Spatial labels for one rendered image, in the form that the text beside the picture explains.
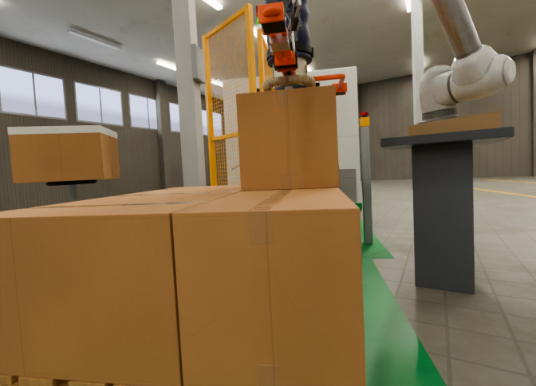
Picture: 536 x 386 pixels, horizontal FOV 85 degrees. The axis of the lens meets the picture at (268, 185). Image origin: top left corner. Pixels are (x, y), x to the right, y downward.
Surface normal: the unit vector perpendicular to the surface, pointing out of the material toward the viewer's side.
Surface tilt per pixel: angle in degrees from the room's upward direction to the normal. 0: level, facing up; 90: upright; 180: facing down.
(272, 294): 90
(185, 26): 90
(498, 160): 90
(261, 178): 90
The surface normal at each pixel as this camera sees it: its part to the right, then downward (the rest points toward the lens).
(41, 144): 0.18, 0.04
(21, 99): 0.87, -0.02
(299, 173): -0.15, 0.06
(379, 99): -0.50, 0.07
